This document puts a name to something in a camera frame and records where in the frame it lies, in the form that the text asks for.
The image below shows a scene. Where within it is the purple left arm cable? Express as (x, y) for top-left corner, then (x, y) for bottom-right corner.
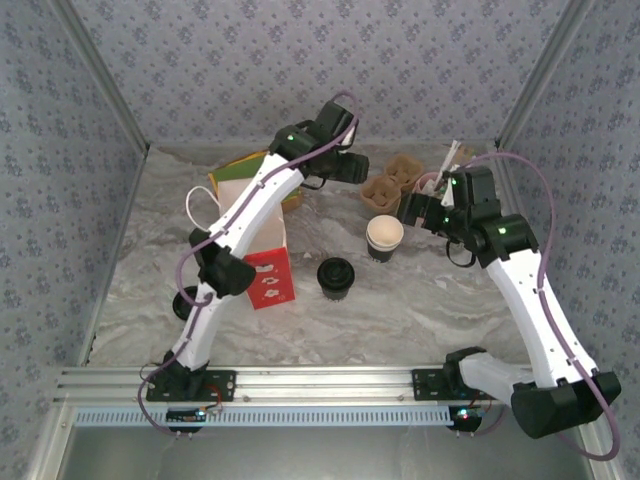
(137, 91), (362, 437)

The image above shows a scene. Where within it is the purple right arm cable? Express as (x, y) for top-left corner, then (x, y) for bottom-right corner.
(452, 151), (624, 461)

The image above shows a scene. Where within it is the red white paper bag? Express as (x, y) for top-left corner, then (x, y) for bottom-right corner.
(184, 177), (297, 311)

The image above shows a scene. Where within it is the slotted cable duct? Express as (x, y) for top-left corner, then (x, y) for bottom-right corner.
(74, 405), (454, 427)

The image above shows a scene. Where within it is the aluminium frame leg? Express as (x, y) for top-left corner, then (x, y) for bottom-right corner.
(574, 439), (621, 480)
(27, 402), (76, 480)

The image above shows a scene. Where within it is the aluminium frame post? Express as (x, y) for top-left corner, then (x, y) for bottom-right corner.
(493, 0), (597, 151)
(49, 0), (152, 154)

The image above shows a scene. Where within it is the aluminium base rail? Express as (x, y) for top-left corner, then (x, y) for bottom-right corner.
(54, 364), (599, 404)

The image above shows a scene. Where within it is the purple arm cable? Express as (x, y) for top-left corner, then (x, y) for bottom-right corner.
(137, 91), (362, 437)
(452, 151), (624, 461)

